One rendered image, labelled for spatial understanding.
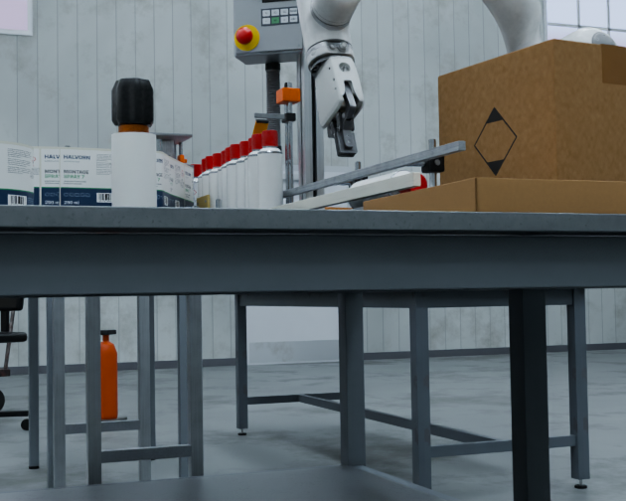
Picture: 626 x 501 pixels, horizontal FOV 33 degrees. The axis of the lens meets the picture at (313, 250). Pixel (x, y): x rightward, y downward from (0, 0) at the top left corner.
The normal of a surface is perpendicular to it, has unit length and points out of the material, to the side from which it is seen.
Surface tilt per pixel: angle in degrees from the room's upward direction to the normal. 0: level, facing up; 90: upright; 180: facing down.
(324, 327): 90
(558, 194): 90
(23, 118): 90
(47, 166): 90
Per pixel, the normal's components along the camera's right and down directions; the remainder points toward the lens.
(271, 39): -0.23, -0.04
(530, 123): -0.88, 0.00
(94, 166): 0.44, -0.04
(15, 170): 0.84, -0.04
